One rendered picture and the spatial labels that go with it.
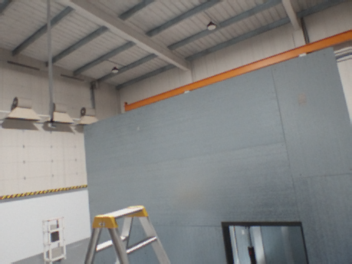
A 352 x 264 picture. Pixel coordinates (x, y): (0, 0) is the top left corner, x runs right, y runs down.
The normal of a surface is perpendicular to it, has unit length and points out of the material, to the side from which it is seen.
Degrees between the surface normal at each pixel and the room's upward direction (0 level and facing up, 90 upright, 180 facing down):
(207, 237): 90
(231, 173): 90
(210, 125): 90
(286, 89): 90
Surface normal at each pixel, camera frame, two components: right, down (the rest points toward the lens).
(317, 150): -0.55, -0.07
